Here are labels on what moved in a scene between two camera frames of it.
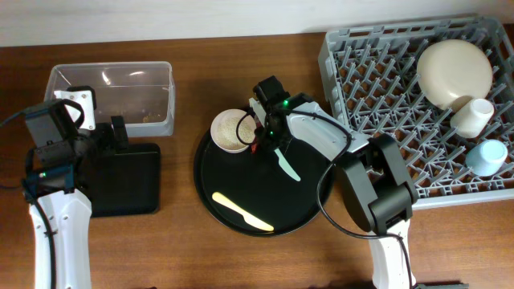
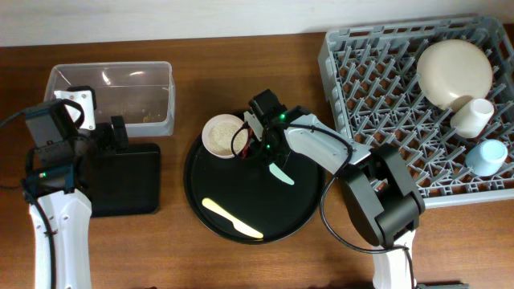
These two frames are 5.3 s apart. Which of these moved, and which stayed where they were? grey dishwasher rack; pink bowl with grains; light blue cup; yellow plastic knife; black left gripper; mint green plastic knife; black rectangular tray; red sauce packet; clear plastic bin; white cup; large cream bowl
Moved: pink bowl with grains; red sauce packet; mint green plastic knife; yellow plastic knife
Stayed: clear plastic bin; light blue cup; grey dishwasher rack; black left gripper; black rectangular tray; large cream bowl; white cup
